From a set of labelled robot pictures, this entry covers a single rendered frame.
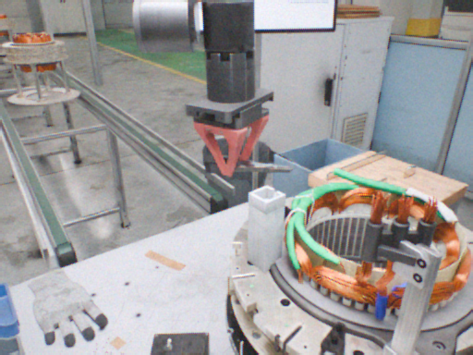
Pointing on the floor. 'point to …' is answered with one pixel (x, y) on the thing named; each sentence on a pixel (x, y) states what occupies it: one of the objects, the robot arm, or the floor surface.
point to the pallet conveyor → (43, 213)
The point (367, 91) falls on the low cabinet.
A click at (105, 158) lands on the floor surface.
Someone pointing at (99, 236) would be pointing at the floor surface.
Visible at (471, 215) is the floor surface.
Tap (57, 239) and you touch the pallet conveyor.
